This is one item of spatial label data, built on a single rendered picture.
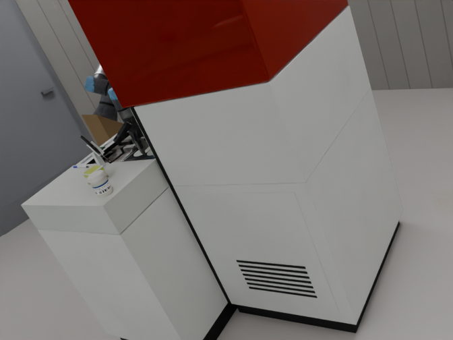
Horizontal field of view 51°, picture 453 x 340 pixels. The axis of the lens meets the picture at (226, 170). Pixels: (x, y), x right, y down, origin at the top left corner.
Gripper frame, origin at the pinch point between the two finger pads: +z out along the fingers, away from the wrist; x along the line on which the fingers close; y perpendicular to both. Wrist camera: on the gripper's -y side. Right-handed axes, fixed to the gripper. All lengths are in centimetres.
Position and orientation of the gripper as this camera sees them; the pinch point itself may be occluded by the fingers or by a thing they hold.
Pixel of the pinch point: (143, 153)
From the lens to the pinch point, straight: 240.6
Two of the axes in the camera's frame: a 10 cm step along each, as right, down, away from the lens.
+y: 8.1, -5.0, 3.1
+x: -4.7, -2.2, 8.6
